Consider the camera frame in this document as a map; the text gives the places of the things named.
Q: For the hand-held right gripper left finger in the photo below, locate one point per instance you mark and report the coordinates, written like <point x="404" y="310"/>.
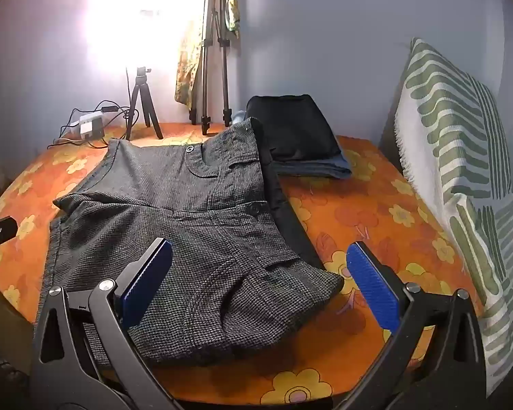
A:
<point x="148" y="279"/>

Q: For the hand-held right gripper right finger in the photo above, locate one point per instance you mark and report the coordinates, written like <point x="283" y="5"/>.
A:
<point x="374" y="288"/>

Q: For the grey houndstooth pants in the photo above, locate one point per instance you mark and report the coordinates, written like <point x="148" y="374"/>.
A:
<point x="205" y="222"/>

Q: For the orange floral bedsheet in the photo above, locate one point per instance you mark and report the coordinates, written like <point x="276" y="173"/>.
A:
<point x="359" y="205"/>

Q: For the blue folded jeans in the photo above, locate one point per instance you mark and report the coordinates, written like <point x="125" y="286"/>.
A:
<point x="325" y="168"/>

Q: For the white power strip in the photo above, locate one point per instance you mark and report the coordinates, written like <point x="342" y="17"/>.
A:
<point x="89" y="126"/>

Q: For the green striped white pillow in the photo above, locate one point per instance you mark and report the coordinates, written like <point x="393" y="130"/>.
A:
<point x="453" y="136"/>

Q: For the black folded garment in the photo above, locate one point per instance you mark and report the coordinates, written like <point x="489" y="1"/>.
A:
<point x="295" y="128"/>

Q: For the light blue folded cloth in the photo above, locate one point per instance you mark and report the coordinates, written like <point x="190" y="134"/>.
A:
<point x="238" y="116"/>

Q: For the small black tripod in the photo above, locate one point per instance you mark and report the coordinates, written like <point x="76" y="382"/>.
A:
<point x="142" y="83"/>

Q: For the yellow floral cloth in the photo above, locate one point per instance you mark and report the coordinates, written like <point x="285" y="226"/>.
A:
<point x="188" y="72"/>

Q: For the tall silver tripod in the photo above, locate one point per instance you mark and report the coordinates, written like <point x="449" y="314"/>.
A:
<point x="206" y="51"/>

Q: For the bright lamp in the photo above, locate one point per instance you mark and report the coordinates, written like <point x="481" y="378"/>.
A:
<point x="141" y="13"/>

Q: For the green floral cloth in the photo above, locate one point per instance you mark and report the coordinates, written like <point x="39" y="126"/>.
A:
<point x="231" y="4"/>

